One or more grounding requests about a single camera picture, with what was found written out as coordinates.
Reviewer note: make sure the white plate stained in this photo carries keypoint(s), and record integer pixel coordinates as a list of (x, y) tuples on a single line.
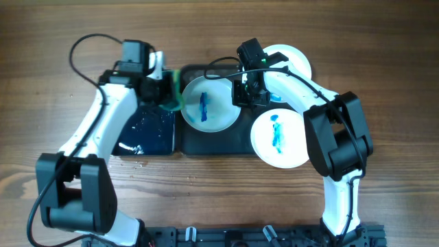
[(208, 105), (284, 58), (278, 138)]

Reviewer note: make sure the green yellow sponge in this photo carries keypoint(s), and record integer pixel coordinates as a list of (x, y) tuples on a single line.
[(170, 94)]

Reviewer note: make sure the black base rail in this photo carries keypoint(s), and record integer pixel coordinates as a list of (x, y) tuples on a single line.
[(268, 236)]

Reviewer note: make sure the small black water tray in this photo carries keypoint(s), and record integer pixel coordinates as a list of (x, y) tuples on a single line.
[(149, 131)]

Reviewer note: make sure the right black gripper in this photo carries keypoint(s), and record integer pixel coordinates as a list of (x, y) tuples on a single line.
[(241, 93)]

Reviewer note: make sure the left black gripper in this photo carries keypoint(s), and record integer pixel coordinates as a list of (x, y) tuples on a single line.
[(161, 86)]

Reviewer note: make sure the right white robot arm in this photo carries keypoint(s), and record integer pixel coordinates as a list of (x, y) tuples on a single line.
[(323, 127)]

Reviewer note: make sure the large black tray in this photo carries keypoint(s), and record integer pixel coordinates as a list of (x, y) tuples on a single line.
[(233, 140)]

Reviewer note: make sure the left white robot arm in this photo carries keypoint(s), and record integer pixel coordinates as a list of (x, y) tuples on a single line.
[(75, 191)]

